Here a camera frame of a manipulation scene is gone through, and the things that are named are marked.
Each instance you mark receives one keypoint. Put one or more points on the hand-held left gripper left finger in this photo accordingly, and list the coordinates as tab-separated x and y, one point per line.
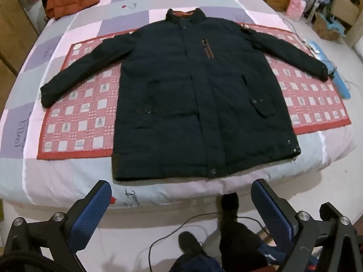
90	216

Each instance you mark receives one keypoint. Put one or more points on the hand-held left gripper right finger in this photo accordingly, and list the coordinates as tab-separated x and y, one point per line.
273	218

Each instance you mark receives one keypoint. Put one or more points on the dark navy padded jacket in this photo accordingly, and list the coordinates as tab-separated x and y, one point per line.
198	96

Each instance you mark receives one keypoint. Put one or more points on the blue shoe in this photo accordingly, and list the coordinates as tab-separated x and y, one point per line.
270	255

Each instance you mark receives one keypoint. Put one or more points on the person's leg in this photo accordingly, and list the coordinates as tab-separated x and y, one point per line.
236	232

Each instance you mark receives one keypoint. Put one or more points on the bed with patchwork cover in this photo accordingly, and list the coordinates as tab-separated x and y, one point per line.
71	181

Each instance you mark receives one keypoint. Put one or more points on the black shoe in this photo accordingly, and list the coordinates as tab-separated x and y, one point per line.
191	243

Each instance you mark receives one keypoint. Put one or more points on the red checkered mat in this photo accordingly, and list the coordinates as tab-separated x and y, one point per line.
85	113

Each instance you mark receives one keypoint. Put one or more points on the blue pad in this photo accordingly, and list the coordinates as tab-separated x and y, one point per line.
339	86

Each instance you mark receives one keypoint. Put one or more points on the white controller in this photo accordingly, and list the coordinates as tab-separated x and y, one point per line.
313	47

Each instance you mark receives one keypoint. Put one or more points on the small cardboard box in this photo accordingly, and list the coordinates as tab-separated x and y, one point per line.
324	31

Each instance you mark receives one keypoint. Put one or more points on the wooden wardrobe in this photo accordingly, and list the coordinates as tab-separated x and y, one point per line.
14	28

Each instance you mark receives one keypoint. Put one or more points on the pink bag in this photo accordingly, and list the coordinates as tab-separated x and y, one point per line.
295	7

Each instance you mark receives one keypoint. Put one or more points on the large cardboard box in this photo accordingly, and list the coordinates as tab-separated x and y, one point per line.
344	4

